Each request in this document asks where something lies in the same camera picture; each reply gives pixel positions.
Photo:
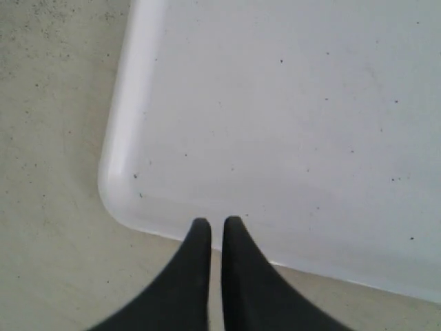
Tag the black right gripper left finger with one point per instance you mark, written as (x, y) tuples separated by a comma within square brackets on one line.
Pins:
[(177, 299)]

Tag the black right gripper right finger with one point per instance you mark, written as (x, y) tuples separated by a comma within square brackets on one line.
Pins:
[(255, 296)]

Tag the white rectangular tray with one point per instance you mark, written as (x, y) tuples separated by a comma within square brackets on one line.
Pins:
[(317, 122)]

